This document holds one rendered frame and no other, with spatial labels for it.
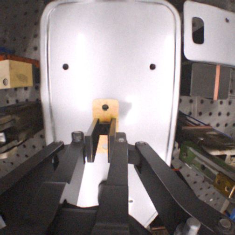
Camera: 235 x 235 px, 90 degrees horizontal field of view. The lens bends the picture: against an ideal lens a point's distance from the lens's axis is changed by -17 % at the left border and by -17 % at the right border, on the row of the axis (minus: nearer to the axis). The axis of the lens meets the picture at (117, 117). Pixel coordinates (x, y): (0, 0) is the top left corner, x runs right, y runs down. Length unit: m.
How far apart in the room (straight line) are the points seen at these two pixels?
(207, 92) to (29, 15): 0.64
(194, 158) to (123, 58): 0.19
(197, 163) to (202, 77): 0.15
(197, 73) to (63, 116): 0.24
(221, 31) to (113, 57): 0.19
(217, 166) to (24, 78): 0.29
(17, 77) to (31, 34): 0.44
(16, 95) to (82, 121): 0.46
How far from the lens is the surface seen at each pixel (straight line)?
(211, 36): 0.28
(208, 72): 0.29
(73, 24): 0.24
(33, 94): 0.60
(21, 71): 0.21
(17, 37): 0.67
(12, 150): 0.22
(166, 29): 0.24
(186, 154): 0.27
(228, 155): 0.27
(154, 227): 0.54
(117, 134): 0.16
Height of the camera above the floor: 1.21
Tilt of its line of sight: 76 degrees down
